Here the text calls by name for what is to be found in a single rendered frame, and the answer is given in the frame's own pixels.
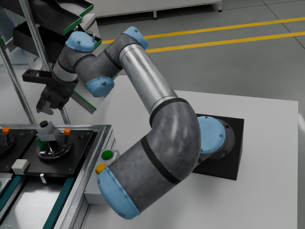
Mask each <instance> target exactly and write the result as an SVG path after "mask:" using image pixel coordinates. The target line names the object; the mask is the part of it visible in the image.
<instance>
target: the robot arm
mask: <svg viewBox="0 0 305 229"><path fill-rule="evenodd" d="M148 45H149V44H148V42H147V40H146V39H145V38H144V37H143V35H142V34H141V33H140V32H139V31H138V30H137V28H136V27H134V26H131V27H129V28H128V29H127V30H126V31H124V32H123V33H121V35H120V36H119V37H118V38H117V39H116V40H115V41H114V42H112V43H111V44H110V45H109V46H108V47H107V48H106V49H105V50H103V51H102V52H101V53H100V54H99V55H98V56H97V57H95V55H94V54H93V53H92V51H93V48H94V46H95V44H94V40H93V39H92V37H90V36H89V35H88V34H86V33H84V32H81V31H75V32H73V33H72V34H71V35H70V37H69V38H68V40H67V41H66V42H65V46H64V48H63V50H62V52H61V54H60V56H59V58H58V59H57V61H56V63H55V65H54V67H53V71H52V72H51V71H43V70H34V69H27V70H26V71H25V72H24V73H23V74H22V79H23V81H24V82H32V83H39V84H46V86H45V88H44V90H43V91H42V93H41V95H40V96H41V98H40V99H39V101H38V103H37V105H36V110H37V113H40V112H43V113H46V114H49V115H53V111H52V110H51V108H52V109H59V110H62V108H63V107H64V105H65V104H66V103H67V102H68V101H69V99H70V97H71V95H72V94H73V93H74V89H75V87H76V85H77V84H78V82H79V81H80V80H79V79H77V78H76V77H77V76H78V77H79V78H80V79H81V81H82V82H83V84H84V86H85V88H87V90H88V91H89V92H90V93H91V94H92V96H94V97H102V96H105V95H106V94H108V93H109V92H110V91H111V90H112V88H114V85H115V83H114V80H113V77H114V76H115V75H116V74H118V73H119V72H120V71H121V70H122V69H124V71H125V73H126V74H127V76H128V78H129V80H130V81H131V83H132V85H133V87H134V88H135V90H136V92H137V94H138V96H139V97H140V99H141V101H142V103H143V104H144V106H145V108H146V110H147V111H148V113H149V115H150V117H149V124H150V126H151V128H152V129H151V130H150V132H149V133H148V134H146V135H145V136H144V137H142V138H141V139H140V140H139V141H138V142H137V143H135V144H134V145H133V146H132V147H130V148H129V149H128V150H127V151H125V152H124V153H123V154H122V155H121V156H119V157H118V158H117V159H116V160H114V161H113V162H112V163H111V164H110V165H109V166H106V167H105V169H104V170H103V171H102V172H101V173H99V175H98V178H97V182H98V186H99V189H100V192H101V194H102V195H103V197H104V199H105V200H106V202H107V203H108V204H109V206H110V207H111V208H112V209H113V210H114V212H116V213H117V214H118V215H119V216H120V217H122V218H124V219H128V220H130V219H133V218H134V217H136V216H137V215H140V213H141V212H143V211H144V210H145V209H146V208H148V207H149V206H150V205H152V204H153V203H154V202H156V201H157V200H158V199H160V198H161V197H162V196H163V195H164V194H166V193H167V192H168V191H170V190H171V189H172V188H174V187H175V186H176V185H178V184H179V183H180V182H181V181H183V180H184V179H186V178H187V177H188V176H189V175H190V174H191V172H192V171H193V170H194V168H195V167H197V166H198V165H199V164H200V163H202V162H203V161H204V160H206V159H222V158H224V157H226V156H227V155H229V154H230V153H231V151H232V150H233V147H234V145H235V135H234V132H233V130H232V128H231V127H230V125H229V124H228V123H226V122H225V121H223V120H220V119H215V118H213V117H209V116H201V117H197V115H196V113H195V111H194V109H193V108H192V107H191V106H190V104H189V103H188V102H187V101H186V100H185V99H184V98H181V97H178V96H177V94H176V93H175V91H174V90H173V89H172V87H171V86H170V85H169V83H168V82H167V80H166V79H165V78H164V76H163V75H162V73H161V72H160V71H159V69H158V68H157V66H156V65H155V64H154V62H153V61H152V60H151V58H150V57H149V55H148V54H147V53H146V51H145V49H146V48H147V47H148Z"/></svg>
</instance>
